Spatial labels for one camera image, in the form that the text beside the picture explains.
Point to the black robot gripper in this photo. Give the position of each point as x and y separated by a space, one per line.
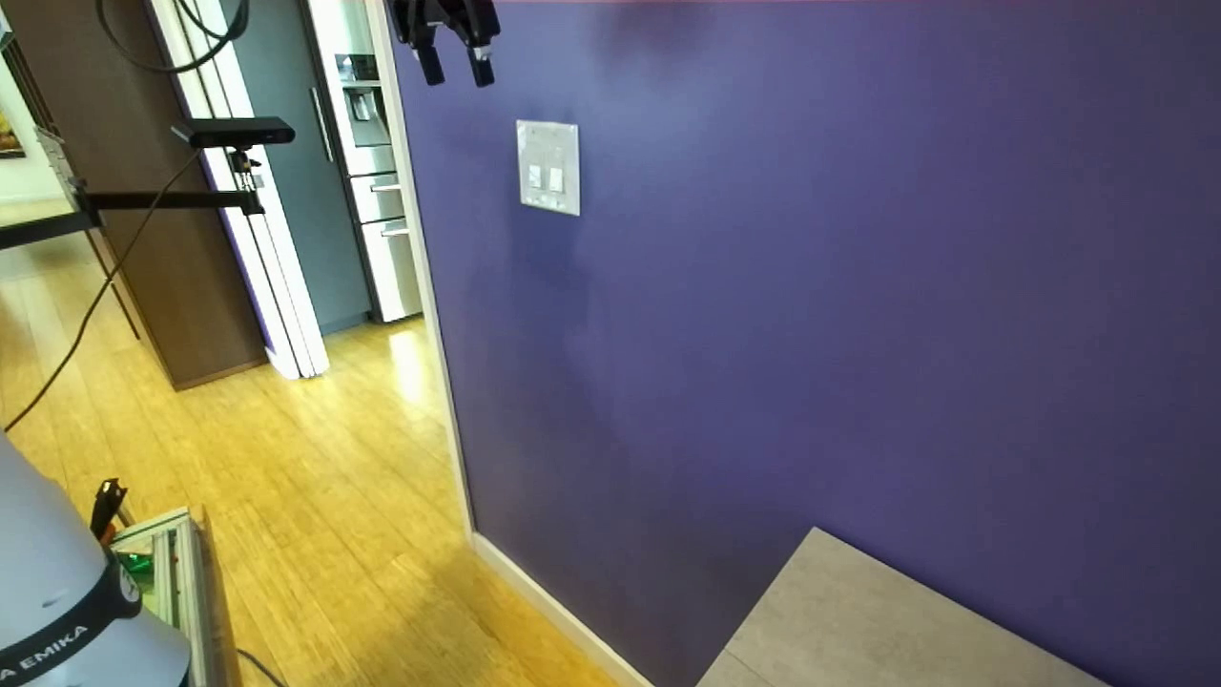
442 12

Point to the white double switch wall plate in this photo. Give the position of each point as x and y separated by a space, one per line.
545 167

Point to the robot cart with green light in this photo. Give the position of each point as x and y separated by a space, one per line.
176 587

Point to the grey wooden cabinet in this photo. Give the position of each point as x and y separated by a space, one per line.
877 622

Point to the framed wall picture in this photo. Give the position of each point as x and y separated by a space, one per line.
10 134

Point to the black camera on stand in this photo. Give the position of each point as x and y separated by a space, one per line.
232 131

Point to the grey tall kitchen cabinet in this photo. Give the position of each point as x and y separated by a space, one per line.
297 191

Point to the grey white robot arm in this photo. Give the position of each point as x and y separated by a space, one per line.
63 587

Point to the white rocker light switch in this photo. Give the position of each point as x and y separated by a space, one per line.
555 180
534 177

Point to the black orange clamp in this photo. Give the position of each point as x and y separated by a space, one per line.
108 507

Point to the black camera stand bar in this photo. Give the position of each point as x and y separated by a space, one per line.
139 203

